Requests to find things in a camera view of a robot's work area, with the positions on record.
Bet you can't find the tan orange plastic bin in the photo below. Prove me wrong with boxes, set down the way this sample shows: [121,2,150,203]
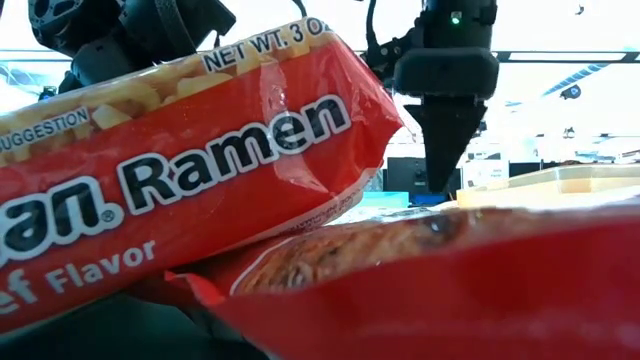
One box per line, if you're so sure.
[456,163,640,211]

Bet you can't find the white sign board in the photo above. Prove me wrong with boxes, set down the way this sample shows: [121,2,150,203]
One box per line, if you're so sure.
[462,147,511,190]

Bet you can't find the black computer monitor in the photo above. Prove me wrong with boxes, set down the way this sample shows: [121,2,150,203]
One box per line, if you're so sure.
[385,156,462,195]

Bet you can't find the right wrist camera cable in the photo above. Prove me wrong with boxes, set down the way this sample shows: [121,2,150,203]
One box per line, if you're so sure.
[364,0,381,54]

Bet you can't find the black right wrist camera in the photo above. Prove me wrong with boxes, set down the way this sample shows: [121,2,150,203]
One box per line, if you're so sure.
[363,29,407,86]

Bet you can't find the blue storage box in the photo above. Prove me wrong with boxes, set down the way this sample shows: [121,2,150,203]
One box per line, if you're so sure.
[409,193,448,207]

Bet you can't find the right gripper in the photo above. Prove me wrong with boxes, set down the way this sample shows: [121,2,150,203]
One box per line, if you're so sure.
[393,0,501,195]

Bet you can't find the red beef flavor ramen pack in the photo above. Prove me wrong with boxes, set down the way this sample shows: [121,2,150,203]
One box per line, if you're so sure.
[0,18,404,336]

